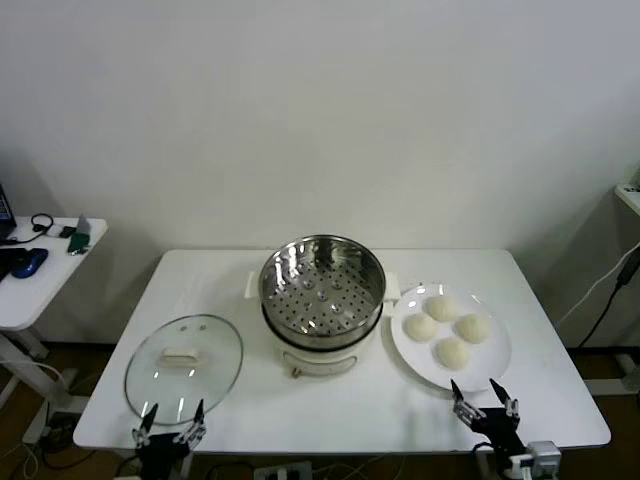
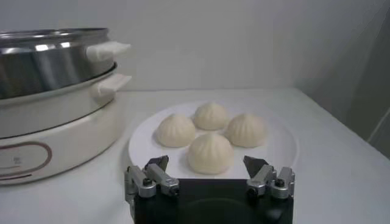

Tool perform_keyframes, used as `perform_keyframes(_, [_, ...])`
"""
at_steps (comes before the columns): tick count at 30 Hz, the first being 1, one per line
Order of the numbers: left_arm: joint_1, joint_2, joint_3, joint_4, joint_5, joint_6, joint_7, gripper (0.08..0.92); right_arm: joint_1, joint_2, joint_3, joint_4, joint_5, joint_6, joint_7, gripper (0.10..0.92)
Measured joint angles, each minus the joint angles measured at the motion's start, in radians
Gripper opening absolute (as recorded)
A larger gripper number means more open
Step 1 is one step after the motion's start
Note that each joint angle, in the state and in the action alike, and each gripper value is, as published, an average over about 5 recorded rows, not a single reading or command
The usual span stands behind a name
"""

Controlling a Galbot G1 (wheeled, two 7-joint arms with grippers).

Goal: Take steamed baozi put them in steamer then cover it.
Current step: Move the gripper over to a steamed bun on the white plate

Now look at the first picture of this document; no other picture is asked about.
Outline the dark laptop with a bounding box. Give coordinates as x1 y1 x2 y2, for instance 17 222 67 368
0 182 19 246

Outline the white electric cooker base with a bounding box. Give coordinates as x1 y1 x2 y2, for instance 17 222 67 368
243 269 401 380

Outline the white wall cable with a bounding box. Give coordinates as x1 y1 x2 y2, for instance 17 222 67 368
557 244 640 326

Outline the round white plate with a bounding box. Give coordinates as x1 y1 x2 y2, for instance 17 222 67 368
389 282 513 393

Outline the glass lid with cream handle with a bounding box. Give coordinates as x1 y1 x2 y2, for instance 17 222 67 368
123 313 245 427

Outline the black floor power strip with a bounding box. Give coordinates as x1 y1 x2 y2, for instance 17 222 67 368
47 410 81 444

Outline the white steamed baozi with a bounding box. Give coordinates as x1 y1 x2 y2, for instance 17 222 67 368
403 313 440 344
431 336 472 372
423 294 460 323
453 313 492 346

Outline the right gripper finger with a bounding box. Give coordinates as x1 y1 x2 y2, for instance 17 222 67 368
450 378 488 428
488 377 520 426

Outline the black wall cable with plug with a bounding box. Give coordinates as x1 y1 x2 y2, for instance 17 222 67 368
577 258 640 349

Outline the blue computer mouse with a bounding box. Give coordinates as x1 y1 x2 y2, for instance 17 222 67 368
10 247 50 279

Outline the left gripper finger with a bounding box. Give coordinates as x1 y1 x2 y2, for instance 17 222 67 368
131 402 159 449
172 398 208 446

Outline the white shelf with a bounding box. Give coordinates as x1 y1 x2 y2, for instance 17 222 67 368
613 182 640 217

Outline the white side table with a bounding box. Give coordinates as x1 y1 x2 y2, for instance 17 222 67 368
0 215 109 445

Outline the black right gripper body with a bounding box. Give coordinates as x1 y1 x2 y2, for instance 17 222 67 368
471 407 529 474

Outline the white desk foot bar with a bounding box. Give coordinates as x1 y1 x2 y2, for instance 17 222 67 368
582 352 640 397

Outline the perforated steel steamer basket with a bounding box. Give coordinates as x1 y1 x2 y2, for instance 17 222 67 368
258 233 387 350

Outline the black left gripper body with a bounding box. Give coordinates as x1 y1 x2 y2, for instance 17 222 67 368
137 432 195 480

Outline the white floor cable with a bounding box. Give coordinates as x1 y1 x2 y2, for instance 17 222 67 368
0 439 42 480

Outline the green and grey gadget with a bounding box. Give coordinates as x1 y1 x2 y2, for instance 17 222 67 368
67 214 94 257

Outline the white floor power strip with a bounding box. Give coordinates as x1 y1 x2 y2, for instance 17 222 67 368
253 460 314 480

